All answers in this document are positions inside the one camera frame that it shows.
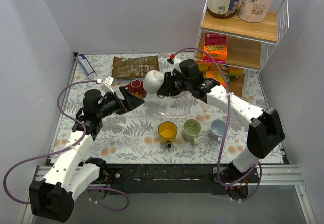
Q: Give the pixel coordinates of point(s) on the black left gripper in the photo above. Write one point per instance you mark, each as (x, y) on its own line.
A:
(122, 102)

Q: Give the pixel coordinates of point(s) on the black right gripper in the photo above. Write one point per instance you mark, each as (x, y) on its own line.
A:
(167, 84)

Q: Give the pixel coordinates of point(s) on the yellow mug black handle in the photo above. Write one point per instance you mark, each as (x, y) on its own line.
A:
(167, 131)

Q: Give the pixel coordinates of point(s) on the light green mug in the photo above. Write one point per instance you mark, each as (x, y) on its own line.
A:
(191, 131)

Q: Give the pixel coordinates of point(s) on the pale blue footed mug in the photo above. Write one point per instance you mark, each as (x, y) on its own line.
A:
(217, 128)

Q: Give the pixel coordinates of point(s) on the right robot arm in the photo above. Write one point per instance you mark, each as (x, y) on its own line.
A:
(265, 131)

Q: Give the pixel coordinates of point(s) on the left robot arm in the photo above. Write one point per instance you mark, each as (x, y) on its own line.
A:
(53, 197)

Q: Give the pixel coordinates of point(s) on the cream beige mug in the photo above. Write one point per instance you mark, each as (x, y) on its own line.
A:
(179, 95)

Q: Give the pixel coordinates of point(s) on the dark red mug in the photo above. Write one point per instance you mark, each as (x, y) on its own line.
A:
(135, 87)

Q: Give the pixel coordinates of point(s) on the white speckled mug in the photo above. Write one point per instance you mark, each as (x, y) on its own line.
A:
(153, 82)

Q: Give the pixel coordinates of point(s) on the brown coffee bag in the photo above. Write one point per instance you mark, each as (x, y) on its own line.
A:
(133, 68)

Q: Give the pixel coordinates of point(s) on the orange sponge box left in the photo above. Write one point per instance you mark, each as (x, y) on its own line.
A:
(203, 66)

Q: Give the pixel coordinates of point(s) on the orange sponge box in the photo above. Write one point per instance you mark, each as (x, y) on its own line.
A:
(203, 66)
(227, 70)

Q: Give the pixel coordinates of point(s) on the orange sponge pack lying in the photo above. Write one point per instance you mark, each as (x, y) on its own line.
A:
(218, 77)

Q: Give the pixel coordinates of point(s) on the purple white box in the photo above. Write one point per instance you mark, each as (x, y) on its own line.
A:
(85, 64)

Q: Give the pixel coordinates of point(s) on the orange pink Scrub Mommy box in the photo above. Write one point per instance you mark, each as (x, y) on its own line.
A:
(216, 46)

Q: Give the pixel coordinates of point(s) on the orange sponge box right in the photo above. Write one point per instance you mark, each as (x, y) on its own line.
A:
(227, 70)

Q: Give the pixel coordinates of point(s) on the white wrapped tissue roll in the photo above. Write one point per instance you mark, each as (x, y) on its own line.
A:
(254, 11)

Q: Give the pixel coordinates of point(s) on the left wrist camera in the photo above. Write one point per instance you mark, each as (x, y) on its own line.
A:
(106, 84)

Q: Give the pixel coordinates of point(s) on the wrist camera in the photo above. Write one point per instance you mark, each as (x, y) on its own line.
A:
(106, 84)
(174, 62)

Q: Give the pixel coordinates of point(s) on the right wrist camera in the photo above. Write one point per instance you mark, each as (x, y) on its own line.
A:
(174, 62)

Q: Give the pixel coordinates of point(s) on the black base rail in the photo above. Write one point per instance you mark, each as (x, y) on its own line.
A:
(164, 178)

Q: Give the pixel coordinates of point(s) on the white wire shelf rack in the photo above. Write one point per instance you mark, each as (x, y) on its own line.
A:
(249, 44)

